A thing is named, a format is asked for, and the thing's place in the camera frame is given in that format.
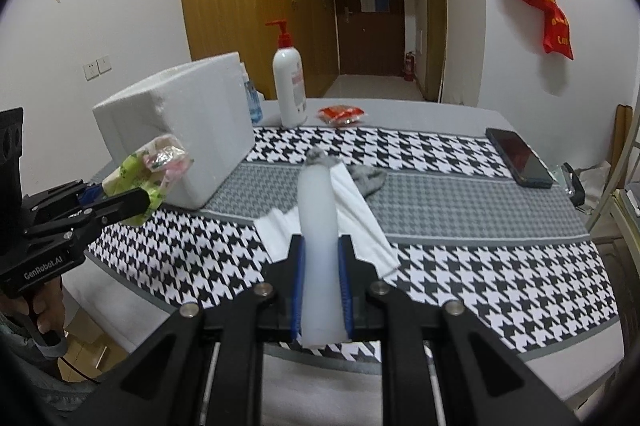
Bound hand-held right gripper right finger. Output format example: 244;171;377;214
337;233;586;426

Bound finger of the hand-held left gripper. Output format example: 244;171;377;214
30;187;151;232
25;179;106;219

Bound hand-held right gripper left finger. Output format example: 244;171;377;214
65;233;306;426

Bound green tissue packet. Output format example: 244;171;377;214
101;133;194;227

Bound white foam tube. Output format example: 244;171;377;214
296;163;348;349

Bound white paper towel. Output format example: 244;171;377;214
253;165;401;279

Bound white foam box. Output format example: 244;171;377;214
92;52;256;210

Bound person's left forearm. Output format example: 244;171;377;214
0;313;101;422

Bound person's left hand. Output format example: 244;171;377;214
0;283;67;343

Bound cardboard box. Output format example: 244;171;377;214
65;321;131;372

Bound grey sock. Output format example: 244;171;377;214
306;146;388;197

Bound houndstooth tablecloth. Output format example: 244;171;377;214
65;99;626;426

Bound clear blue bottle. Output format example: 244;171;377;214
240;62;265;124

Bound red snack packet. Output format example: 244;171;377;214
317;104;367;127

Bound white pump lotion bottle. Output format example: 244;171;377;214
265;19;308;128

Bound black smartphone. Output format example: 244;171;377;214
485;127;555;188

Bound wooden wardrobe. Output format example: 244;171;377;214
176;0;341;102

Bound dark brown entrance door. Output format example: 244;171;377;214
330;0;404;77

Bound black plastic device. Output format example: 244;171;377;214
562;162;586;207

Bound wooden side door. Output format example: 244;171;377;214
422;0;447;102

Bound brown wooden board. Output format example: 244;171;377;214
616;105;632;167

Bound metal bunk bed frame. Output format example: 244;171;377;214
585;101;640;247

